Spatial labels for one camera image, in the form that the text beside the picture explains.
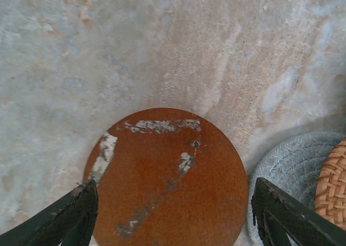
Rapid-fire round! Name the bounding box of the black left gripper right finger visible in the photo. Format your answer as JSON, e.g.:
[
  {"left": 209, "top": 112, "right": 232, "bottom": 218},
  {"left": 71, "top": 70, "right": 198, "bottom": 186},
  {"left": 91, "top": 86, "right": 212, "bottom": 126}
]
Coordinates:
[{"left": 250, "top": 177, "right": 346, "bottom": 246}]

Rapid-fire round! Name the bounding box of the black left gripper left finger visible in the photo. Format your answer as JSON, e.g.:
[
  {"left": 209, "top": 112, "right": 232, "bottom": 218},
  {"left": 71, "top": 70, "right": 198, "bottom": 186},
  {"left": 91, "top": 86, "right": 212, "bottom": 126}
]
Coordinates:
[{"left": 0, "top": 179, "right": 99, "bottom": 246}]

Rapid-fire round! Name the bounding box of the blue woven round coaster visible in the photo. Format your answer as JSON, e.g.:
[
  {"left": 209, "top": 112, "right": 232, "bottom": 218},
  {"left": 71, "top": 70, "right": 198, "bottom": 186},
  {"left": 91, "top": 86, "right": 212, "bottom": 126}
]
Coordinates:
[{"left": 247, "top": 131, "right": 346, "bottom": 246}]

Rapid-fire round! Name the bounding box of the round rattan coaster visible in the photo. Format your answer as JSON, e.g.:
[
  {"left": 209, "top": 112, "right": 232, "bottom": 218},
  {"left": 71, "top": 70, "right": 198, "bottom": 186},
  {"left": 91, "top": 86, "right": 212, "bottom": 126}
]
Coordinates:
[{"left": 315, "top": 138, "right": 346, "bottom": 225}]

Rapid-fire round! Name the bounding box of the brown round wooden coaster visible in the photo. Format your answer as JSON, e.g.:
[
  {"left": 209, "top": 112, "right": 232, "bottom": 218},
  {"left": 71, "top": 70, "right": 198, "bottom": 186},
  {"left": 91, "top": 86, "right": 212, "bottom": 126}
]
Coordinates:
[{"left": 83, "top": 107, "right": 249, "bottom": 246}]

